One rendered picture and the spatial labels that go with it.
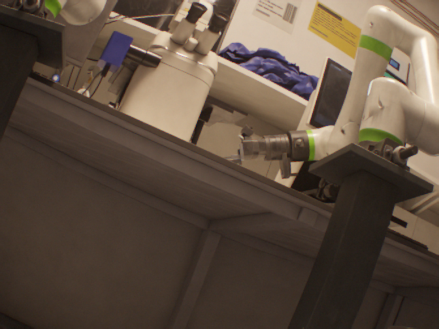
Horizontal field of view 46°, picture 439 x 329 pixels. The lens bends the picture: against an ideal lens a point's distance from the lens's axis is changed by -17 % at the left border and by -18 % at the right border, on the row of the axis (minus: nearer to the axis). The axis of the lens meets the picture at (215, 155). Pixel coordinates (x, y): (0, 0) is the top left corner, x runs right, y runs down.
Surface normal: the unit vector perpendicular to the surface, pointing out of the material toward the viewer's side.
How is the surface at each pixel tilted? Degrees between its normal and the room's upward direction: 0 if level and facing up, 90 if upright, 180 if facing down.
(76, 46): 86
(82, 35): 86
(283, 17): 90
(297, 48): 90
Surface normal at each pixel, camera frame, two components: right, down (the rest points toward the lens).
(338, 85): 0.32, -0.10
